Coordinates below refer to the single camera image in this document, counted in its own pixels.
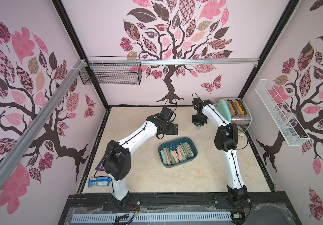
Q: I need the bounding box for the teal plastic storage box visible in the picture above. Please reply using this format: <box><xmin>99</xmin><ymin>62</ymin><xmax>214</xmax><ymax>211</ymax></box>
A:
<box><xmin>158</xmin><ymin>137</ymin><xmax>198</xmax><ymax>168</ymax></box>

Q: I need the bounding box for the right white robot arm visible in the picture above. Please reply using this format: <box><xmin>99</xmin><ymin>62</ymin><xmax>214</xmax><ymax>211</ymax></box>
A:
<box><xmin>192</xmin><ymin>97</ymin><xmax>249</xmax><ymax>208</ymax></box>

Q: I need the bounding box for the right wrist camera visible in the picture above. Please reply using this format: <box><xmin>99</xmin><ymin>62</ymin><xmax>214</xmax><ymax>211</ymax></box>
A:
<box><xmin>192</xmin><ymin>97</ymin><xmax>202</xmax><ymax>110</ymax></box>

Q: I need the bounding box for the blue snack packet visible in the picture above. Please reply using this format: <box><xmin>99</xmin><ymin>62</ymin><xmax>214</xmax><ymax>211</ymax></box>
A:
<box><xmin>88</xmin><ymin>176</ymin><xmax>111</xmax><ymax>188</ymax></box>

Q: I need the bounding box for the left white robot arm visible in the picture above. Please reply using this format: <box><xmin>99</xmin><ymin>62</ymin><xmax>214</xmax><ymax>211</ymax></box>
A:
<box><xmin>97</xmin><ymin>112</ymin><xmax>177</xmax><ymax>202</ymax></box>

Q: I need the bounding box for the black wire basket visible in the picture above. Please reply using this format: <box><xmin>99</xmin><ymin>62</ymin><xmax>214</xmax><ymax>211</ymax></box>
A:
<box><xmin>79</xmin><ymin>55</ymin><xmax>142</xmax><ymax>85</ymax></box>

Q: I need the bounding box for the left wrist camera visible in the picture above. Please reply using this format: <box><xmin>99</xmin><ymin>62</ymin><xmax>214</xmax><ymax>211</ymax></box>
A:
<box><xmin>160</xmin><ymin>106</ymin><xmax>176</xmax><ymax>122</ymax></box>

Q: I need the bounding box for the white slotted cable duct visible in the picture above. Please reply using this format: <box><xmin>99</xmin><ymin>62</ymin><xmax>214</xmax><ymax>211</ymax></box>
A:
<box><xmin>70</xmin><ymin>211</ymin><xmax>233</xmax><ymax>225</ymax></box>

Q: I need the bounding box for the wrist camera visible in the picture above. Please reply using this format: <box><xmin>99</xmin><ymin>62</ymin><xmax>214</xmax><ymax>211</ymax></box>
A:
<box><xmin>192</xmin><ymin>97</ymin><xmax>202</xmax><ymax>110</ymax></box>
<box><xmin>160</xmin><ymin>106</ymin><xmax>176</xmax><ymax>122</ymax></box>

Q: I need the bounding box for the white wire shelf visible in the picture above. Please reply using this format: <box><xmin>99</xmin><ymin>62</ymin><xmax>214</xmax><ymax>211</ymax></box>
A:
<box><xmin>255</xmin><ymin>79</ymin><xmax>311</xmax><ymax>147</ymax></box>

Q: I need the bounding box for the mint green toaster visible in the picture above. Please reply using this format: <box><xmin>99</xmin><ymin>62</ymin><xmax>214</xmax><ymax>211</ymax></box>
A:
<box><xmin>213</xmin><ymin>97</ymin><xmax>252</xmax><ymax>136</ymax></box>

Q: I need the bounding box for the purple snack packet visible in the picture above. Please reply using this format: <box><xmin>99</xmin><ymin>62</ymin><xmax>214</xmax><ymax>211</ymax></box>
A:
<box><xmin>95</xmin><ymin>159</ymin><xmax>105</xmax><ymax>171</ymax></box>

